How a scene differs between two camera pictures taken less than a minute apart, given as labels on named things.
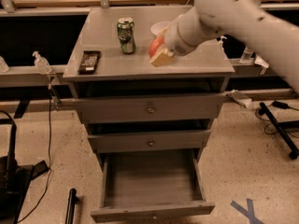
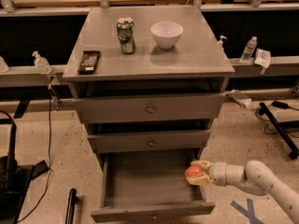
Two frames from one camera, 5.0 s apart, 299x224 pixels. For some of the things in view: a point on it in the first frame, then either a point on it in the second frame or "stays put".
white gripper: [173, 41] to [218, 173]
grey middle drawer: [150, 141] stays put
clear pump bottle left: [41, 63] stays put
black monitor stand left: [15, 180] stays put
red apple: [155, 44] to [193, 171]
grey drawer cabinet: [136, 111] stays put
